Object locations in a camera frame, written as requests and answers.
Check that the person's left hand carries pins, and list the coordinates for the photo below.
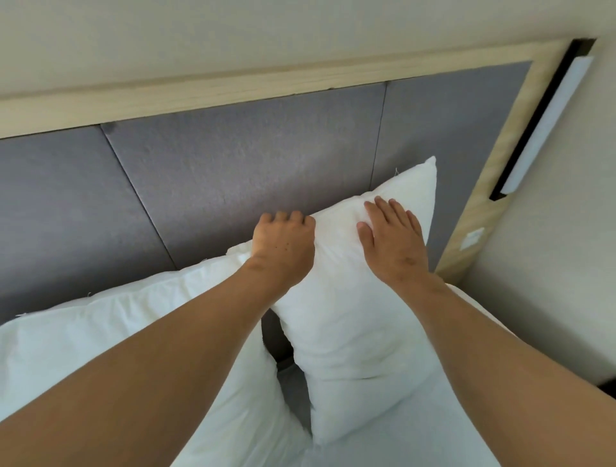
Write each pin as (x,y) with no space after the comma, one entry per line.
(283,248)

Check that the person's right hand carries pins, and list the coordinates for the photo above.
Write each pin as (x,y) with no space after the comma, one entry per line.
(395,245)

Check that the person's right thumb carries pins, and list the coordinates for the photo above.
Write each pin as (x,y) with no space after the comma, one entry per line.
(365,238)

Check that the person's right little finger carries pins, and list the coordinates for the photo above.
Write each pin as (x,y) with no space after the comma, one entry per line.
(415,223)

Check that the person's left fingers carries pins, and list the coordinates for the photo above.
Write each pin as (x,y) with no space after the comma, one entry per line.
(286,218)

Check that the person's right middle finger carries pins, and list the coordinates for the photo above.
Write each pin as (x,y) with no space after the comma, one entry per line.
(386,210)

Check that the small white pillow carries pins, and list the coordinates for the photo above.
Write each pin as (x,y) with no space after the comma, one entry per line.
(356,317)

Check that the person's right forearm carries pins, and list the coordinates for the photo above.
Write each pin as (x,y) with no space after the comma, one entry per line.
(500,375)

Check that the grey padded headboard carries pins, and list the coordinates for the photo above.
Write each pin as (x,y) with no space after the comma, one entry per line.
(216,173)

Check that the white bed sheet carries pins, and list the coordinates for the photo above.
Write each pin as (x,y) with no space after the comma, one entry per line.
(423,423)

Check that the large white pillow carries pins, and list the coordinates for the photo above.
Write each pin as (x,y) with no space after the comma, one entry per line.
(144,356)

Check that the white wall switch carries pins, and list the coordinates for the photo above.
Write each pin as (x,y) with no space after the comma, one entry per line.
(472,239)

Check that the light wooden headboard frame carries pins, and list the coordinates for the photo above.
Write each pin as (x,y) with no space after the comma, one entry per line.
(269,84)

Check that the white wall light bar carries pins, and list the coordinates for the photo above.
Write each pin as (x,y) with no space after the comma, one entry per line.
(546,126)

